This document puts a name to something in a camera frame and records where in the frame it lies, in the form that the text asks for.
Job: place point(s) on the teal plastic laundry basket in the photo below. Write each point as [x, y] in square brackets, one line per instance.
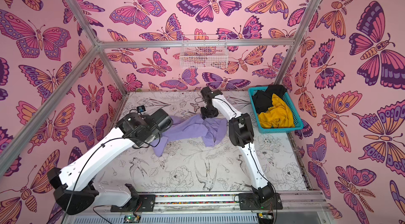
[286, 98]

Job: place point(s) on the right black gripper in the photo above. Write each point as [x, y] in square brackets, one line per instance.
[208, 111]

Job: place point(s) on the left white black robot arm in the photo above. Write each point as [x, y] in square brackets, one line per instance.
[75, 189]

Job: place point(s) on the white wire wall basket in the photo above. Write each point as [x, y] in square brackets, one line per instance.
[203, 57]

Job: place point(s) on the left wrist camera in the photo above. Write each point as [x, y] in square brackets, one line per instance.
[140, 109]

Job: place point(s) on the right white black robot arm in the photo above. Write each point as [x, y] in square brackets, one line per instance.
[241, 135]

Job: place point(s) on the aluminium frame horizontal bar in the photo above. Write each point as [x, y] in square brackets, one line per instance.
[180, 43]

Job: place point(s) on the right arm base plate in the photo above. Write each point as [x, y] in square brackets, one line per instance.
[247, 201]

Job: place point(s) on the lavender purple t-shirt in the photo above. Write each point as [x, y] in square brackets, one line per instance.
[211, 130]

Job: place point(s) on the mustard yellow t-shirt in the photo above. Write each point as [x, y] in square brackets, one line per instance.
[277, 117]

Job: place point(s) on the black t-shirt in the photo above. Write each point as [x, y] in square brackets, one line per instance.
[262, 100]

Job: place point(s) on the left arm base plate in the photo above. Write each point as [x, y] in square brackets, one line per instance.
[140, 203]

